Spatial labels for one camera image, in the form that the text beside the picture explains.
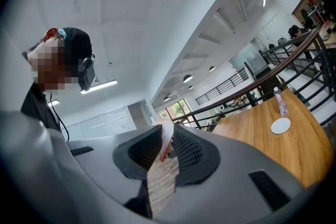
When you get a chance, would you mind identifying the black railing with wooden handrail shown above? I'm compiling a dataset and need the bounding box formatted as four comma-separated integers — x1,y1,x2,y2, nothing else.
171,28,336,130

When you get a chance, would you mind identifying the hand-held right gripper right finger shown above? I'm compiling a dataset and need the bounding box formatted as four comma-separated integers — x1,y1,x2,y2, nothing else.
146,124,318,224

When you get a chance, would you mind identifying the black head-worn camera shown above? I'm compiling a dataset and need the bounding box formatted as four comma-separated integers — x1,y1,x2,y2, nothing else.
78,57,96,92

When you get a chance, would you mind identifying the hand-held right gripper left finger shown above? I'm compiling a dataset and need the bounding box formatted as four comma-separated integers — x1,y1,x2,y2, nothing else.
0,110,163,224

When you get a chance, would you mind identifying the white round plate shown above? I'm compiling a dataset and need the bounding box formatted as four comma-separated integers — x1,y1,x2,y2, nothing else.
270,117,291,135

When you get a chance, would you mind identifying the black head cap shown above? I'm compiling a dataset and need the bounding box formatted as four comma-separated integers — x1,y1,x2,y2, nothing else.
62,27,93,78

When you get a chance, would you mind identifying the clear plastic water bottle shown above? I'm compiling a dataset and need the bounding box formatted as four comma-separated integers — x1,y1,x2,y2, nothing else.
272,86,289,116

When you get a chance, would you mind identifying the large glass window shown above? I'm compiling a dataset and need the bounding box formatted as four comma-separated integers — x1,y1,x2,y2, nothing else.
158,99,193,124

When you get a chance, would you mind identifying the black metal balcony railing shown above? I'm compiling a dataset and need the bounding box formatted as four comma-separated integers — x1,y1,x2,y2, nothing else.
194,67,249,106

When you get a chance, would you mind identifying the metal storage shelf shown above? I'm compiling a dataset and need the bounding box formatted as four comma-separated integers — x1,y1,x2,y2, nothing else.
304,0,329,30

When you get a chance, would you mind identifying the person's black shirt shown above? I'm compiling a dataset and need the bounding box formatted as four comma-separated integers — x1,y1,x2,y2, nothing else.
20,83,64,132

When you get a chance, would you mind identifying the person's head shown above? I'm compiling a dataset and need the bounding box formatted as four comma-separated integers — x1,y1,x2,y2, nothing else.
22,34,81,93

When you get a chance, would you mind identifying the white wall board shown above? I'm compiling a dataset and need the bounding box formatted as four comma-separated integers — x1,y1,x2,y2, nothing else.
65,105,138,140

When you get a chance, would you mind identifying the thin black cable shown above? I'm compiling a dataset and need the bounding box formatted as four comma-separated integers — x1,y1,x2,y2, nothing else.
49,91,70,142

